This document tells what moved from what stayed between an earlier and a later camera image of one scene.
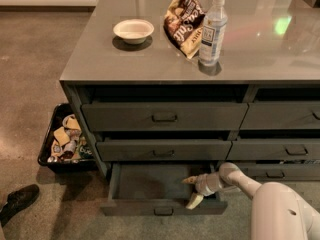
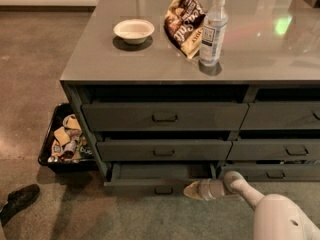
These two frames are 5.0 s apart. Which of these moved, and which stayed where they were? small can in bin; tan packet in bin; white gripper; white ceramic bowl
Moved: white gripper
Stayed: tan packet in bin; small can in bin; white ceramic bowl
